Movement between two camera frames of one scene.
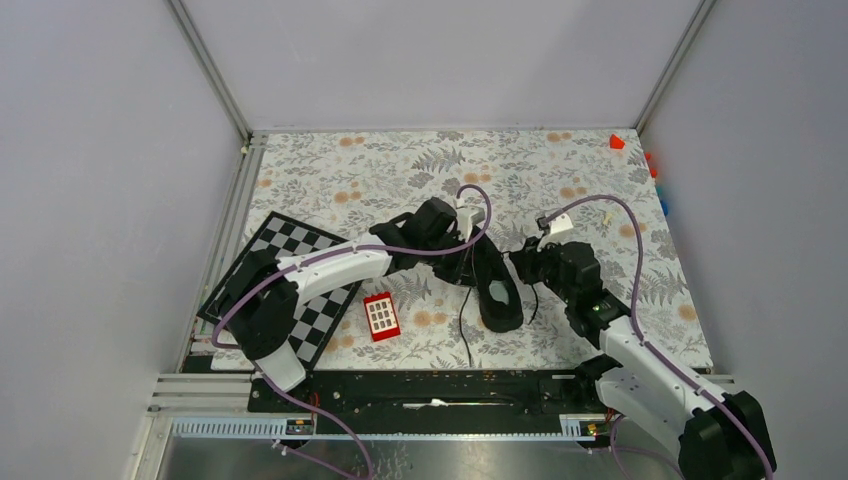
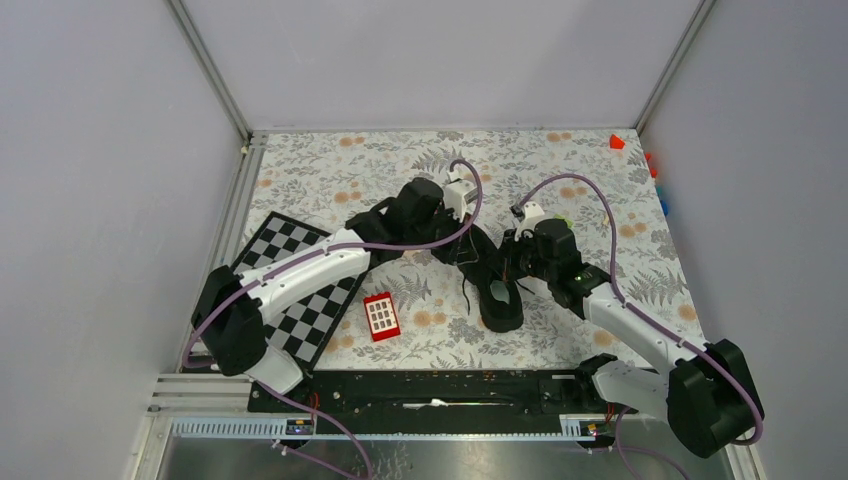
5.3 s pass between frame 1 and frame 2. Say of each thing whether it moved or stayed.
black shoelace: moved
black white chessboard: stayed
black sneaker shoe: stayed
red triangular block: stayed
